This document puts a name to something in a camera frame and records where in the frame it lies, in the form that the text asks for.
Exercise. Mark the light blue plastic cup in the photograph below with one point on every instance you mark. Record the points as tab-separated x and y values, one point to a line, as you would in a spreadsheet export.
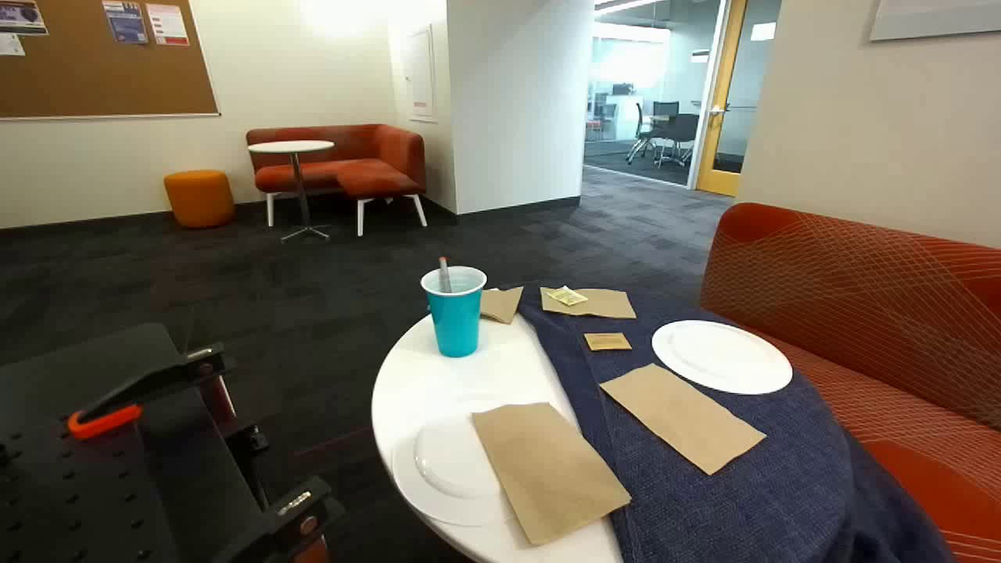
454	316

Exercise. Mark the folded brown paper napkin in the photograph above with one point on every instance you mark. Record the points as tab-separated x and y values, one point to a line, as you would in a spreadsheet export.
500	306

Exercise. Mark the yellow packet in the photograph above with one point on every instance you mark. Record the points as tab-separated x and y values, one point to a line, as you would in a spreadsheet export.
568	298

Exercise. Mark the brown napkin under packet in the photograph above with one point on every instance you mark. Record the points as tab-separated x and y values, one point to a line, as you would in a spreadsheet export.
609	306

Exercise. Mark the small square brown napkin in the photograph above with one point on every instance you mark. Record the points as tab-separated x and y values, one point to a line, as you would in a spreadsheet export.
609	343

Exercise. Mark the orange lounge sofa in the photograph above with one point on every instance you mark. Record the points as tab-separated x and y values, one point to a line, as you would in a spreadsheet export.
377	158

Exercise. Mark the white plate under napkin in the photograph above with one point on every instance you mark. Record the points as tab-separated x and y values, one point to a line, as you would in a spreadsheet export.
447	458

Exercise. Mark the large brown paper napkin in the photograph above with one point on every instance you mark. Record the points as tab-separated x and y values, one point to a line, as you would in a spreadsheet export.
547	469

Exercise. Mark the black office chair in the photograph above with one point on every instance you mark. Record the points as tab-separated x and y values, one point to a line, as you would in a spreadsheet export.
677	130

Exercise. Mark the white round plate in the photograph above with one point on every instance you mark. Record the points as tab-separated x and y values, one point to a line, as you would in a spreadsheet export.
721	357

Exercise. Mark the small round white table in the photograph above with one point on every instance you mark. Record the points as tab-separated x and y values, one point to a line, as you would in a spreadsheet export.
291	149

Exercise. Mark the yellow framed glass door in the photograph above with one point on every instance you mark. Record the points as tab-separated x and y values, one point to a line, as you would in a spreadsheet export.
721	98

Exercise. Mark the orange round ottoman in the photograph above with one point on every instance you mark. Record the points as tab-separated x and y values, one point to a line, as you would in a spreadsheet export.
198	197

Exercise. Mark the dark blue cloth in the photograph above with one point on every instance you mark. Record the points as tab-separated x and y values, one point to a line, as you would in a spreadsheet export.
729	503

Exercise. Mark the orange red corner couch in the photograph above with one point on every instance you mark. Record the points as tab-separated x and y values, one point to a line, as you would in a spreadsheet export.
887	314

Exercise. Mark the white red poster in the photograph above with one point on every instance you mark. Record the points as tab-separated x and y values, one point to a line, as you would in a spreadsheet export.
168	24

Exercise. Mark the cork bulletin board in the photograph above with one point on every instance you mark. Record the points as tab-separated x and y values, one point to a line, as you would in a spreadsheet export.
94	72

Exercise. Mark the blue poster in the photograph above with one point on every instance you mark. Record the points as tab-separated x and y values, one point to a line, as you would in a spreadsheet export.
127	19

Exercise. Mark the small white paper sheet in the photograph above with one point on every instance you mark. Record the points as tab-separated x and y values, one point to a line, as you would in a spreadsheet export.
9	45

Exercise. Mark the white wall panel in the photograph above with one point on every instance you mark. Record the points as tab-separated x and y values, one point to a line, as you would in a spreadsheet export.
421	72

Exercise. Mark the black bracket clamp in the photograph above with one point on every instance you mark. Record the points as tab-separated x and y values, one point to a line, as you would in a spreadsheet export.
291	510

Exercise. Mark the grey wall sign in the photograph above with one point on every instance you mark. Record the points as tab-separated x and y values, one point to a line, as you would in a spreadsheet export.
932	19

